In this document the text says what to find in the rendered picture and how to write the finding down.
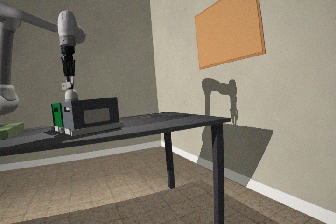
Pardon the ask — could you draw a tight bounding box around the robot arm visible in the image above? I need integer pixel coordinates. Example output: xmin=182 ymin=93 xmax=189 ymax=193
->
xmin=0 ymin=1 xmax=86 ymax=115

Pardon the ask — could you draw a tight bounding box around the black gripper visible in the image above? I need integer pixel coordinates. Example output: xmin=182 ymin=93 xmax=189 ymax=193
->
xmin=61 ymin=46 xmax=75 ymax=88

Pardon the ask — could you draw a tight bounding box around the green crate with dividers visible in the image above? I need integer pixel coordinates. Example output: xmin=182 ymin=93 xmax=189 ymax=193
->
xmin=53 ymin=103 xmax=64 ymax=127

